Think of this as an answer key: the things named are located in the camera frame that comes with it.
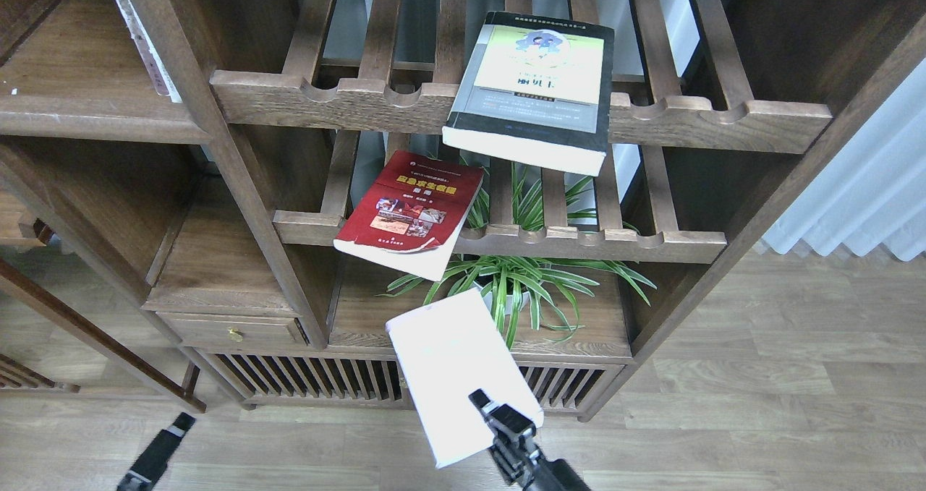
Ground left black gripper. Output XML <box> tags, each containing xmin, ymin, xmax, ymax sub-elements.
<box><xmin>116</xmin><ymin>413</ymin><xmax>196</xmax><ymax>490</ymax></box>

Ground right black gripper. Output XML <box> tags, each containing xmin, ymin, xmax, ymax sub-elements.
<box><xmin>467</xmin><ymin>389</ymin><xmax>589</xmax><ymax>490</ymax></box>

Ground white lavender cover book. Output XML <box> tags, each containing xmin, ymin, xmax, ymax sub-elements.
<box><xmin>385</xmin><ymin>288</ymin><xmax>545</xmax><ymax>469</ymax></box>

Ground black yellow-green cover book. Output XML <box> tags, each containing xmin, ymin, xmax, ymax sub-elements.
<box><xmin>442</xmin><ymin>11</ymin><xmax>614</xmax><ymax>176</ymax></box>

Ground white standing books on shelf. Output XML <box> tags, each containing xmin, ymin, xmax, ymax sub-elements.
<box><xmin>115</xmin><ymin>0</ymin><xmax>182</xmax><ymax>103</ymax></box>

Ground white plant pot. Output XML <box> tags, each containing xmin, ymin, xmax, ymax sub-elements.
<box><xmin>472</xmin><ymin>275</ymin><xmax>530</xmax><ymax>316</ymax></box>

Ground green spider plant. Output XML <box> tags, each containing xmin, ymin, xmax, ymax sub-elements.
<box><xmin>379</xmin><ymin>166</ymin><xmax>657</xmax><ymax>349</ymax></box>

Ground red cover book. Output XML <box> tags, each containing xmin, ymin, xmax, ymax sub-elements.
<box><xmin>334</xmin><ymin>150</ymin><xmax>483</xmax><ymax>281</ymax></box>

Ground dark wooden bookshelf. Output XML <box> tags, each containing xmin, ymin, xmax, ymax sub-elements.
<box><xmin>2</xmin><ymin>0</ymin><xmax>924</xmax><ymax>421</ymax></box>

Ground white curtain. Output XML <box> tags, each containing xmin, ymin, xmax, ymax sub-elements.
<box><xmin>758</xmin><ymin>64</ymin><xmax>925</xmax><ymax>261</ymax></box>

